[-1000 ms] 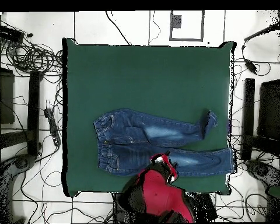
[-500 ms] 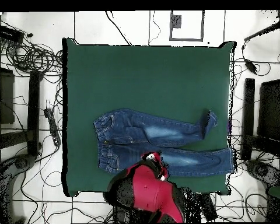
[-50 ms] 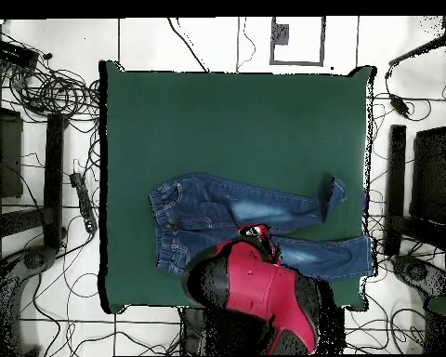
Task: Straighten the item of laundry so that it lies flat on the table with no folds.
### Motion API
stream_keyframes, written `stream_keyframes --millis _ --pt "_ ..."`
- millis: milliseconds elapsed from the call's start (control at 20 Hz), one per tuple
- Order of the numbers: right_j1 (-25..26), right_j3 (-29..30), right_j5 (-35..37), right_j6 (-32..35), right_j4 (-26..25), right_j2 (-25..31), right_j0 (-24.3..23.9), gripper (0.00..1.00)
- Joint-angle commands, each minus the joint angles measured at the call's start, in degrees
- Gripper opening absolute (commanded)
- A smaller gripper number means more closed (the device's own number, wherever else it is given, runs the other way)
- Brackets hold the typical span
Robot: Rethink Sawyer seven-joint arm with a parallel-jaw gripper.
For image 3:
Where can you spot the blue denim jeans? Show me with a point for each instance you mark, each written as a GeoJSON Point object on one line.
{"type": "Point", "coordinates": [208, 208]}

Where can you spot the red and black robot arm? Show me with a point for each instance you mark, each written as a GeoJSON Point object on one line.
{"type": "Point", "coordinates": [260, 290]}

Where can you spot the black flat panel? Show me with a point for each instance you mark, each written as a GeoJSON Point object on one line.
{"type": "Point", "coordinates": [7, 156]}
{"type": "Point", "coordinates": [431, 174]}

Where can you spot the dark green table cloth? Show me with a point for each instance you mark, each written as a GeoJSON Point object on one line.
{"type": "Point", "coordinates": [226, 122]}

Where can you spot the black long beam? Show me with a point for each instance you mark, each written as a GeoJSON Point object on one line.
{"type": "Point", "coordinates": [54, 178]}
{"type": "Point", "coordinates": [396, 186]}

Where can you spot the black power strip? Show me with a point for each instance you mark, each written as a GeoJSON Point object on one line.
{"type": "Point", "coordinates": [83, 200]}

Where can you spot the black power adapter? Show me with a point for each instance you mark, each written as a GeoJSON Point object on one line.
{"type": "Point", "coordinates": [399, 105]}

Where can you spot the small black block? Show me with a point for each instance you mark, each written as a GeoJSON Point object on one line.
{"type": "Point", "coordinates": [281, 34]}

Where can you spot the black network box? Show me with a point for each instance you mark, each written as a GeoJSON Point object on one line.
{"type": "Point", "coordinates": [11, 54]}

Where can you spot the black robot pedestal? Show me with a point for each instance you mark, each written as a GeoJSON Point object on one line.
{"type": "Point", "coordinates": [193, 331]}

